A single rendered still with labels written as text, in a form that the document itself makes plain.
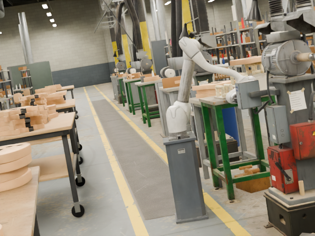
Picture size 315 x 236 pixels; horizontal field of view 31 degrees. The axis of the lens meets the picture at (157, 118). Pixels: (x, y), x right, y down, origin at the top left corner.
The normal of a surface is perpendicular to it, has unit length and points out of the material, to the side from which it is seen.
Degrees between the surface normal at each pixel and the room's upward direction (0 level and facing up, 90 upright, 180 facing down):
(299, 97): 89
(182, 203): 90
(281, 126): 90
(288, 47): 83
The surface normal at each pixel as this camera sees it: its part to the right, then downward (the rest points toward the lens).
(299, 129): 0.15, 0.09
